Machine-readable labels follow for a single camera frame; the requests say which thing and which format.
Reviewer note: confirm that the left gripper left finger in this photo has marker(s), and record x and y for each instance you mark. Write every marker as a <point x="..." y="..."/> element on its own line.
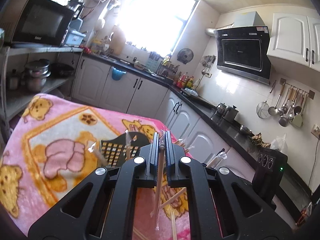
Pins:
<point x="102" y="206"/>

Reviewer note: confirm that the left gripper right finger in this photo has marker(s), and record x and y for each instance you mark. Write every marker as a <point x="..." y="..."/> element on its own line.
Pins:
<point x="221" y="204"/>

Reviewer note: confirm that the bamboo chopsticks pair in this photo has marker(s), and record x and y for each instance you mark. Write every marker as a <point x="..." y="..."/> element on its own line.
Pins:
<point x="100" y="157"/>
<point x="183" y="143"/>
<point x="129" y="139"/>
<point x="160" y="167"/>
<point x="217" y="159"/>

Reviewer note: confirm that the white lower kitchen cabinets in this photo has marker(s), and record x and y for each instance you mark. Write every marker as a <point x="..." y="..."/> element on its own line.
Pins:
<point x="138" y="93"/>

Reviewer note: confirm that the kitchen window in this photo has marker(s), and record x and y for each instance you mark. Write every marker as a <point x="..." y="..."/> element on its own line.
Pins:
<point x="155" y="25"/>

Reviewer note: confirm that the hanging strainer ladle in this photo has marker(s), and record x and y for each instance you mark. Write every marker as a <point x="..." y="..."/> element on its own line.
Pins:
<point x="262" y="107"/>

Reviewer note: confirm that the dark green utensil basket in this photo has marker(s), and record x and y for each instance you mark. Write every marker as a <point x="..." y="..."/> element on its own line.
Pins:
<point x="114" y="151"/>

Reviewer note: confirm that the steel kettle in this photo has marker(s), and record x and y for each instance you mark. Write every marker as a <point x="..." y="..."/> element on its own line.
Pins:
<point x="220" y="109"/>

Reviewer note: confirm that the pink cartoon bear blanket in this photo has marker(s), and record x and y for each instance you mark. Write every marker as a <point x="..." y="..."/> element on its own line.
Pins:
<point x="47" y="156"/>

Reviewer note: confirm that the black range hood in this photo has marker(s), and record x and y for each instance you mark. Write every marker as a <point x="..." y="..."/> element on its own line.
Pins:
<point x="243" y="51"/>

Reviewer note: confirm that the white upper cabinets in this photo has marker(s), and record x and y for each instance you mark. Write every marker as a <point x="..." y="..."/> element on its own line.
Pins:
<point x="294" y="42"/>

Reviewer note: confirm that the blue hanging trash bin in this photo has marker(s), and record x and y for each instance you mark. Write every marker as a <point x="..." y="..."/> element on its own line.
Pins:
<point x="117" y="74"/>

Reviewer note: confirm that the steel pot on shelf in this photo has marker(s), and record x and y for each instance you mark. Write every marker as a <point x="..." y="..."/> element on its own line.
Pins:
<point x="36" y="74"/>

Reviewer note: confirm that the metal shelf rack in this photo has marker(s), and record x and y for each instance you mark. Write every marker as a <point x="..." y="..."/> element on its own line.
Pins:
<point x="13" y="102"/>

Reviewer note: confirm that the wooden cutting board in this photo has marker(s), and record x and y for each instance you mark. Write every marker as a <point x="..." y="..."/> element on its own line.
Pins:
<point x="117" y="40"/>

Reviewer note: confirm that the grey plastic dish bin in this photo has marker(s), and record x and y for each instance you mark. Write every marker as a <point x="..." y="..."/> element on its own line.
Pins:
<point x="73" y="38"/>

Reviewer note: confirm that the black microwave oven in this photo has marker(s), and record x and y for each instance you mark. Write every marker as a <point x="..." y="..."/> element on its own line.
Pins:
<point x="35" y="21"/>

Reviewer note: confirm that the wall exhaust fan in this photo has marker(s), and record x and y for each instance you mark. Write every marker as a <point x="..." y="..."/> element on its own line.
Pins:
<point x="185" y="55"/>

